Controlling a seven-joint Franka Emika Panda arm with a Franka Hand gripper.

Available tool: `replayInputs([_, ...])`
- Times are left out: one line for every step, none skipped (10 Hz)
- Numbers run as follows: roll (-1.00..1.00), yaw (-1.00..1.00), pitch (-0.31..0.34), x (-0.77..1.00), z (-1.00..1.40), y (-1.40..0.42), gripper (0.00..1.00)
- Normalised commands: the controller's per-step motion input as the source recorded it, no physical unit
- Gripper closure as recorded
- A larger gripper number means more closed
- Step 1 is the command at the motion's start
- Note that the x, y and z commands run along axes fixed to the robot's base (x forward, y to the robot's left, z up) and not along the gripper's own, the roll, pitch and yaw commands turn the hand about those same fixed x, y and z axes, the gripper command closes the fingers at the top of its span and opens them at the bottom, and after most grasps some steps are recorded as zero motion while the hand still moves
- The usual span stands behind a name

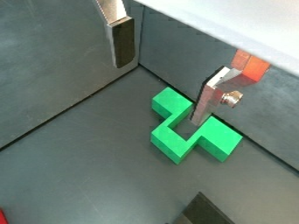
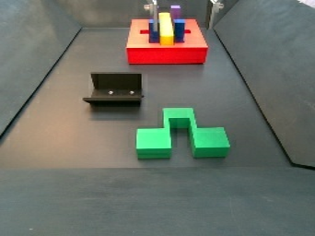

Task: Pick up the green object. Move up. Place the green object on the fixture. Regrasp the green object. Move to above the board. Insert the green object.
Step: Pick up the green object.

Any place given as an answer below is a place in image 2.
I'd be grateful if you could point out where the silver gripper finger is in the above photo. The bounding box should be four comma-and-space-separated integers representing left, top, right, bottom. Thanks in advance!
209, 0, 225, 29
144, 0, 159, 31

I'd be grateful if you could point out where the green stepped block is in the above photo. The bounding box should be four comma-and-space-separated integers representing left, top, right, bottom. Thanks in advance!
135, 108, 230, 159

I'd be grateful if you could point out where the red base board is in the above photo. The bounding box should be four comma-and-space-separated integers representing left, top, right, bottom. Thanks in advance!
126, 19, 209, 65

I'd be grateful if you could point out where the black angle fixture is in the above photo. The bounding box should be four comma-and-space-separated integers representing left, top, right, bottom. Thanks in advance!
83, 72, 144, 104

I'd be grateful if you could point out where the purple block right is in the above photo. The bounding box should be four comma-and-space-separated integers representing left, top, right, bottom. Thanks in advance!
170, 5, 182, 19

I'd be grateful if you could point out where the yellow arch block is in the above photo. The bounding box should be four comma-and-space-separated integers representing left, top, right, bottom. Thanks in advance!
159, 12, 174, 45

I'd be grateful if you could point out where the blue block right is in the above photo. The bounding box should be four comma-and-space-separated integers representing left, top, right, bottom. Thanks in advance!
174, 18, 185, 42

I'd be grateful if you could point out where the blue block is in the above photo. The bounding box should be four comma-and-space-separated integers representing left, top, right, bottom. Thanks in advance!
174, 18, 185, 42
150, 19, 161, 43

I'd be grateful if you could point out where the blue block left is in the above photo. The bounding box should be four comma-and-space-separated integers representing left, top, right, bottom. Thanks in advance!
150, 19, 161, 43

